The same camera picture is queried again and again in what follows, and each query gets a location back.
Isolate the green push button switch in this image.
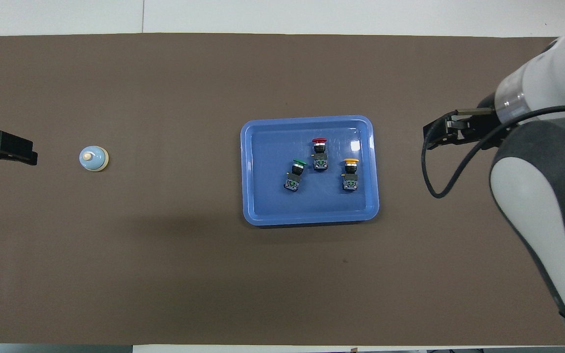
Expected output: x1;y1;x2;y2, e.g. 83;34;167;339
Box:
283;158;308;193

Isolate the blue plastic tray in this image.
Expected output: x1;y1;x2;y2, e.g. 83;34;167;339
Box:
240;115;380;227

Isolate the brown table mat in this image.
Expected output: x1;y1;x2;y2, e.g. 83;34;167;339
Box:
0;32;565;346

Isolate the red push button switch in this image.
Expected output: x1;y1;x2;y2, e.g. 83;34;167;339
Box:
311;138;330;172

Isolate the yellow push button switch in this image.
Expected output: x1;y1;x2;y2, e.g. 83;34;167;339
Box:
342;158;360;192

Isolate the light blue desk bell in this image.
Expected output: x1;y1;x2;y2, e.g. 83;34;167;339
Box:
78;146;110;173

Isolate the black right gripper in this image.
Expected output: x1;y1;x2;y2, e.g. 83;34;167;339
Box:
423;92;518;151

